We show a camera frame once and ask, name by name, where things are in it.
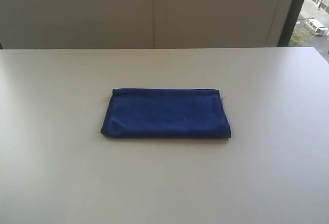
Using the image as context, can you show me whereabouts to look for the blue terry towel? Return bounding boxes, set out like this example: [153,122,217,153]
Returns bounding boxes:
[101,88,232,139]

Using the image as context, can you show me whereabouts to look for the white vehicle outside window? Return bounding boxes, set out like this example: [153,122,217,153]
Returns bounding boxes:
[305,18,328,37]

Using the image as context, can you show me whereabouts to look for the dark window frame post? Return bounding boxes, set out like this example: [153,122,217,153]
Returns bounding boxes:
[277,0,304,47]

